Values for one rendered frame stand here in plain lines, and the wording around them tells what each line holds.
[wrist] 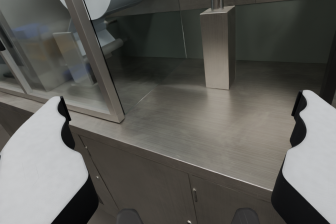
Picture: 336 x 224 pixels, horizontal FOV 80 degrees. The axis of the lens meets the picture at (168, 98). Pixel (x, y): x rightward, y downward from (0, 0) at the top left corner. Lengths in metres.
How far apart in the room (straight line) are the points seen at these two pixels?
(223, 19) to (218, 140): 0.36
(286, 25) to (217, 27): 0.33
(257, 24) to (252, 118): 0.44
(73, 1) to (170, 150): 0.44
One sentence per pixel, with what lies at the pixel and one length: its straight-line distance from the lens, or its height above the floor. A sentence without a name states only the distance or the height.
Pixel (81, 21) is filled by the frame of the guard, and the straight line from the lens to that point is 0.59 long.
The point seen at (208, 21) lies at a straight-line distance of 0.70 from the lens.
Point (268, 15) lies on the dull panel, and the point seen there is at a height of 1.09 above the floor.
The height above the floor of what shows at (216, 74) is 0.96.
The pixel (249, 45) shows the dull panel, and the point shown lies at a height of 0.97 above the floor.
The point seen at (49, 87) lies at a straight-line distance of 0.96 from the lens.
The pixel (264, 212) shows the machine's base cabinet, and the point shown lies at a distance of 0.61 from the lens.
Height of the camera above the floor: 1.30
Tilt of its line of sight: 31 degrees down
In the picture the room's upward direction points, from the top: 12 degrees counter-clockwise
